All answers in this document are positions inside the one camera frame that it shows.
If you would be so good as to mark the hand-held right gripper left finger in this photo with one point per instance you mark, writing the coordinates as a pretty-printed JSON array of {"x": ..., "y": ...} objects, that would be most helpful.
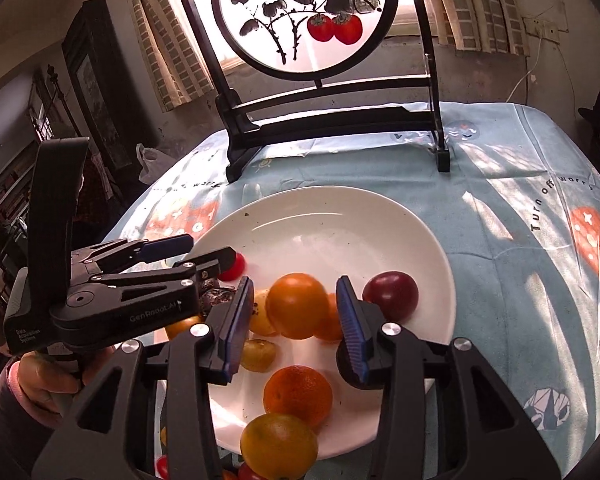
[{"x": 236, "y": 327}]

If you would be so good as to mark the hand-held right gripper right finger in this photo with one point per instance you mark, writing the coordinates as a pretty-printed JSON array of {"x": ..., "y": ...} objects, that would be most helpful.
[{"x": 352, "y": 330}]

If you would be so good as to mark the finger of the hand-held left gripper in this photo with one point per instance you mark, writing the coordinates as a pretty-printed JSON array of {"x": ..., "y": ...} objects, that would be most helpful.
[
  {"x": 215, "y": 260},
  {"x": 172, "y": 245}
]

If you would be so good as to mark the small red tomato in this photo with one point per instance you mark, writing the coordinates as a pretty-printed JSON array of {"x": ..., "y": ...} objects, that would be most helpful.
[
  {"x": 248, "y": 473},
  {"x": 234, "y": 266},
  {"x": 163, "y": 466}
]

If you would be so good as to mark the small yellow plum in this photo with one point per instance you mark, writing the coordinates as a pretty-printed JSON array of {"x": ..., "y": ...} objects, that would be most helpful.
[{"x": 258, "y": 355}]

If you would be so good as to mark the dark passion fruit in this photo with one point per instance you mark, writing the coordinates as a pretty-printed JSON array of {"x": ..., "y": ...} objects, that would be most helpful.
[{"x": 215, "y": 297}]

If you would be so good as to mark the dark red plum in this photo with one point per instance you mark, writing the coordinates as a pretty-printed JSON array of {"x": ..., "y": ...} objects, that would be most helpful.
[{"x": 391, "y": 294}]

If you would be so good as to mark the large bumpy orange tangerine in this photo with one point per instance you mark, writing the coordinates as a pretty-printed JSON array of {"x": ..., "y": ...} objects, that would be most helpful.
[{"x": 297, "y": 395}]

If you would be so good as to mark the white round plate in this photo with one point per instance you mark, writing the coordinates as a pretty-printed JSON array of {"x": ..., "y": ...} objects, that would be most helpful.
[{"x": 330, "y": 230}]

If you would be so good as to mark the yellow orange tangerine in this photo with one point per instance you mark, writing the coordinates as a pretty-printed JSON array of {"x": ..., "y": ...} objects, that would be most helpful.
[{"x": 278, "y": 445}]

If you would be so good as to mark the person's left forearm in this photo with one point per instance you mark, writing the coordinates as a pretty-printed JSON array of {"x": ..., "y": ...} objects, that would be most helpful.
[{"x": 7, "y": 410}]

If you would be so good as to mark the person's left hand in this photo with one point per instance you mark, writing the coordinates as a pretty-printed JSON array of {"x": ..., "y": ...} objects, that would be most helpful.
[{"x": 45, "y": 375}]

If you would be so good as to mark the wooden bookshelf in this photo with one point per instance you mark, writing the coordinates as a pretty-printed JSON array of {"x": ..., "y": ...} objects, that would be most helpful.
[{"x": 2, "y": 210}]

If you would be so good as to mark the white plastic bag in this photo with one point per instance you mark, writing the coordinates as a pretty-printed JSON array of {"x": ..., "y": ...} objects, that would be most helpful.
[{"x": 152, "y": 160}]

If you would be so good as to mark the light blue printed tablecloth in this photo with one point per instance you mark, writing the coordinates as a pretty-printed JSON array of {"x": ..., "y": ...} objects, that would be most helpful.
[{"x": 505, "y": 260}]

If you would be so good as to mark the checked curtain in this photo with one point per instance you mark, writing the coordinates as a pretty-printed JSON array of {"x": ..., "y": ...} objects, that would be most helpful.
[
  {"x": 475, "y": 5},
  {"x": 167, "y": 35}
]

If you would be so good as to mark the painted round screen black stand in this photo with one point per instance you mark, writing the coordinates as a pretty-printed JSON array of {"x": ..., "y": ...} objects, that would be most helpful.
[{"x": 305, "y": 15}]

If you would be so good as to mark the window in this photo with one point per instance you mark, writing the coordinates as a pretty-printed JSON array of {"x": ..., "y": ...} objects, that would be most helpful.
[{"x": 410, "y": 15}]

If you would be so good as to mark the dark framed wall picture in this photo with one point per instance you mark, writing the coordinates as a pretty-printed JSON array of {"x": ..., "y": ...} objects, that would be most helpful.
[{"x": 95, "y": 85}]

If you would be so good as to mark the white wall outlet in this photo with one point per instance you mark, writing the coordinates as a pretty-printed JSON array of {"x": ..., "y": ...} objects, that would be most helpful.
[{"x": 542, "y": 30}]

